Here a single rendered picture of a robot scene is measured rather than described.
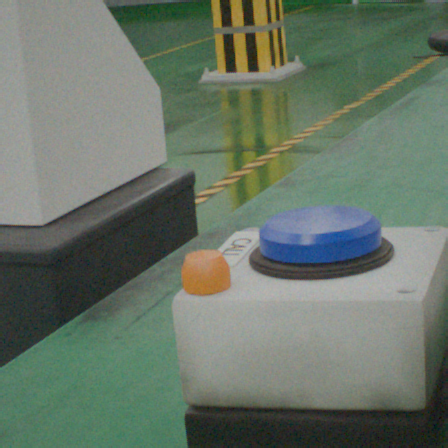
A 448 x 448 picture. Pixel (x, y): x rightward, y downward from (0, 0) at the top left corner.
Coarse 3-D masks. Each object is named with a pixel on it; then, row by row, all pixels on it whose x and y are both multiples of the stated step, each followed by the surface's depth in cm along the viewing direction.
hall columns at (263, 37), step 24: (216, 0) 678; (240, 0) 672; (264, 0) 670; (216, 24) 682; (240, 24) 676; (264, 24) 671; (216, 48) 686; (240, 48) 680; (264, 48) 674; (240, 72) 684
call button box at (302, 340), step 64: (256, 256) 39; (384, 256) 37; (192, 320) 36; (256, 320) 36; (320, 320) 35; (384, 320) 34; (192, 384) 37; (256, 384) 36; (320, 384) 36; (384, 384) 35
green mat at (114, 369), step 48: (432, 96) 104; (336, 144) 87; (384, 144) 85; (432, 144) 84; (288, 192) 74; (336, 192) 72; (384, 192) 71; (432, 192) 70; (192, 240) 65; (144, 288) 57; (96, 336) 51; (144, 336) 51; (0, 384) 46; (48, 384) 46; (96, 384) 46; (144, 384) 45; (0, 432) 42; (48, 432) 41; (96, 432) 41; (144, 432) 41
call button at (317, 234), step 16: (304, 208) 40; (320, 208) 40; (336, 208) 39; (352, 208) 39; (272, 224) 38; (288, 224) 38; (304, 224) 38; (320, 224) 38; (336, 224) 37; (352, 224) 37; (368, 224) 37; (272, 240) 37; (288, 240) 37; (304, 240) 37; (320, 240) 37; (336, 240) 37; (352, 240) 37; (368, 240) 37; (272, 256) 38; (288, 256) 37; (304, 256) 37; (320, 256) 37; (336, 256) 37; (352, 256) 37
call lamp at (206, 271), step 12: (192, 252) 37; (204, 252) 36; (216, 252) 37; (192, 264) 36; (204, 264) 36; (216, 264) 36; (228, 264) 37; (192, 276) 36; (204, 276) 36; (216, 276) 36; (228, 276) 36; (192, 288) 36; (204, 288) 36; (216, 288) 36; (228, 288) 36
